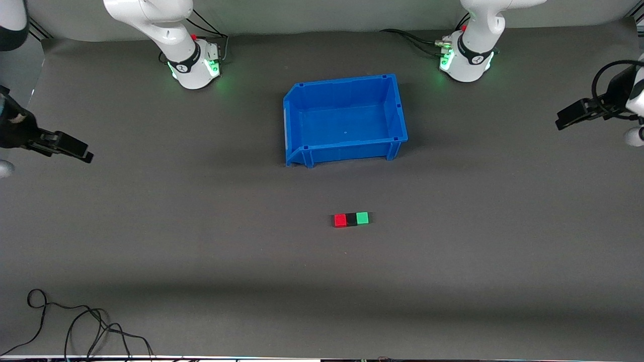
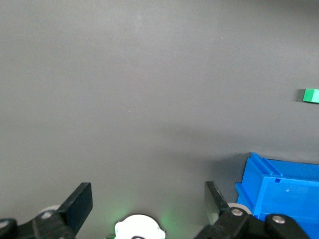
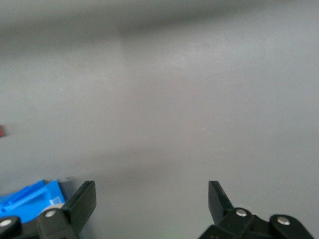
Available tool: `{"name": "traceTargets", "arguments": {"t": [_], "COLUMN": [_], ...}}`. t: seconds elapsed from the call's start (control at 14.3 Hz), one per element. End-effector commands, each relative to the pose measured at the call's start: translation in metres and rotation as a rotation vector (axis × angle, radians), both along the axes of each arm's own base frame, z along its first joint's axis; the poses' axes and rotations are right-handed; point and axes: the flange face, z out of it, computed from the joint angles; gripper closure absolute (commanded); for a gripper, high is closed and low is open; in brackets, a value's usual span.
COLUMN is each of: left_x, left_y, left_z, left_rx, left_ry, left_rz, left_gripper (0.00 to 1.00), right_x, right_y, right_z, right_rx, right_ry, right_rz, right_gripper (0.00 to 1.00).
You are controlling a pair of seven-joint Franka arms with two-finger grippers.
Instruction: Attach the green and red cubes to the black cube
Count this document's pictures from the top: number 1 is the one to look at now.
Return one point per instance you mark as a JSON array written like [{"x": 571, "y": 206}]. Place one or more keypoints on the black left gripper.
[{"x": 615, "y": 90}]

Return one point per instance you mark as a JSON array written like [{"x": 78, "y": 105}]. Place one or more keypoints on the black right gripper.
[{"x": 15, "y": 129}]

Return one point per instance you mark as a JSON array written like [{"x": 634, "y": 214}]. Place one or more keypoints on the green cube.
[{"x": 362, "y": 218}]

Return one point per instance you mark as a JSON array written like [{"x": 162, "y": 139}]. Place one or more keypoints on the red cube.
[{"x": 340, "y": 220}]

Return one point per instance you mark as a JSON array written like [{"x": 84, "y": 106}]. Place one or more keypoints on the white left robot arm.
[{"x": 470, "y": 55}]

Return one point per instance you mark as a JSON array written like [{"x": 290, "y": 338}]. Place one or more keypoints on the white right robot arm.
[{"x": 186, "y": 55}]

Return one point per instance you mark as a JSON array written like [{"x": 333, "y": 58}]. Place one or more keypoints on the black cube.
[{"x": 351, "y": 219}]

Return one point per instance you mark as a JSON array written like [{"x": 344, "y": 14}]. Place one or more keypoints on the blue plastic storage bin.
[{"x": 347, "y": 120}]

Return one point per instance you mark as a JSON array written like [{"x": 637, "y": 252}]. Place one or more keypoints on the black frame rail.
[
  {"x": 639, "y": 20},
  {"x": 41, "y": 30}
]

